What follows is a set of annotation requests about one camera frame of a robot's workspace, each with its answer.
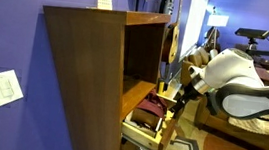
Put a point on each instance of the white wall light switch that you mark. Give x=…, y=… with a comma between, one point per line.
x=4, y=88

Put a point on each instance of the white board panel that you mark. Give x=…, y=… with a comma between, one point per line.
x=196, y=17

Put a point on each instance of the wall-hung brown guitar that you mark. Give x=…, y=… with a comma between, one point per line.
x=170, y=42

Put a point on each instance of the dark mat with white stripes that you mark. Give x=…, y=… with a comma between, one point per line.
x=187, y=145

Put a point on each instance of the dark maroon pillow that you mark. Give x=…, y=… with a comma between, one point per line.
x=265, y=76

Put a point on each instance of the wooden drawer holding mixed clutter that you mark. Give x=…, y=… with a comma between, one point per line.
x=141, y=137

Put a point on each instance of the black camera on tripod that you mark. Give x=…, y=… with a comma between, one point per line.
x=253, y=33

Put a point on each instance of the tan leather sofa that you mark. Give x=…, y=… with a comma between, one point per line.
x=204, y=115

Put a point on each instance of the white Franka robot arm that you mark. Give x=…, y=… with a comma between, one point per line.
x=232, y=68

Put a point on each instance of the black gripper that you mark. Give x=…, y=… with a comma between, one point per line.
x=186, y=95

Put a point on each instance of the maroon baseball cap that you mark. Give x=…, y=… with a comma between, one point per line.
x=153, y=105

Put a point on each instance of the small yellow object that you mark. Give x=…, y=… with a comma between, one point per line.
x=160, y=87

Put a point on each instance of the dark wooden chest of drawers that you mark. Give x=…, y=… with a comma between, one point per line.
x=83, y=79

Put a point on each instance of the black hanging instrument bag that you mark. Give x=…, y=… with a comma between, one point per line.
x=167, y=1

